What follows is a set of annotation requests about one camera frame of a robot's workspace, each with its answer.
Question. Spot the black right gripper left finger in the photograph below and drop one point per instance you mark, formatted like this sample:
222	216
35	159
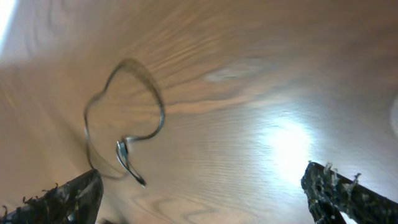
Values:
77	202

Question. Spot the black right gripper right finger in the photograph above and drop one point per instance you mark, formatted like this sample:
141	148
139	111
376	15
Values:
330	194

